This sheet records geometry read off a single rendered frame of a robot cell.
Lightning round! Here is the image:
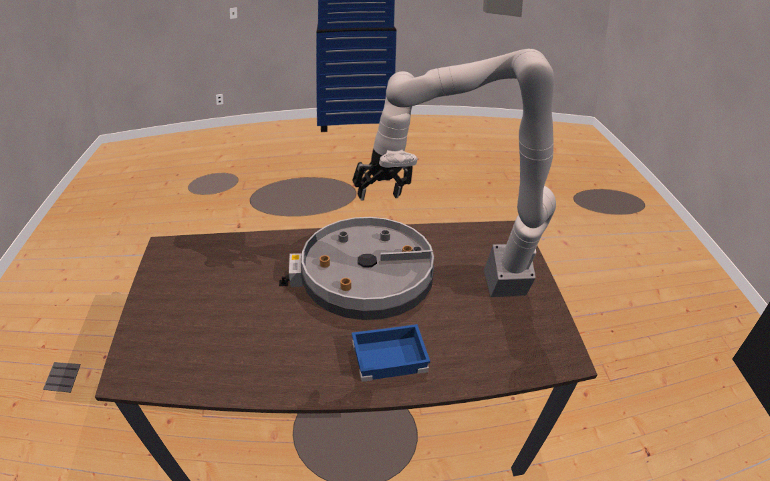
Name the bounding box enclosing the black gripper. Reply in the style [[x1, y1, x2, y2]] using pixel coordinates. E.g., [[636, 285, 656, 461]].
[[352, 148, 412, 200]]

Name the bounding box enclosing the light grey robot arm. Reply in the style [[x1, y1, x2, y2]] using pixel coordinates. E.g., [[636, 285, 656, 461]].
[[374, 49, 556, 274]]

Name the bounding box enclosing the blue crate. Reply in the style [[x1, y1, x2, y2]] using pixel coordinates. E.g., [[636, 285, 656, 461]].
[[352, 324, 430, 382]]

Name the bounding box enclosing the grey round turntable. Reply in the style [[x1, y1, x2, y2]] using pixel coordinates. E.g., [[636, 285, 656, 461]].
[[279, 217, 434, 320]]

